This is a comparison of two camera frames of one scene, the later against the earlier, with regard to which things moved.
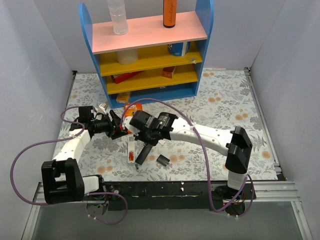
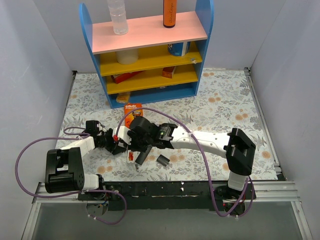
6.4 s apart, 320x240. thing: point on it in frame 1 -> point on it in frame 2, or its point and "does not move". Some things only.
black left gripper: [111, 125] -> [113, 145]
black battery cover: [163, 160] does not move
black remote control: [144, 154] does not move
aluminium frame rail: [268, 191] does not move
